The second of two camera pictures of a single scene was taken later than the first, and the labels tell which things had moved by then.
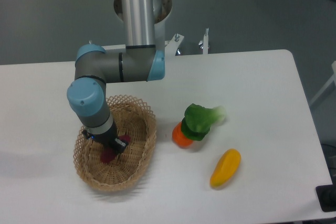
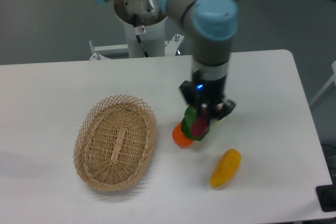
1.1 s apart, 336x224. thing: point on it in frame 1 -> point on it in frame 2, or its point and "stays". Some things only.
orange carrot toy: [179, 138] stays
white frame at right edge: [333, 78] stays
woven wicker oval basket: [131, 117] stays
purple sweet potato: [108, 154] -> [200, 125]
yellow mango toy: [226, 167] stays
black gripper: [109, 138] -> [209, 91]
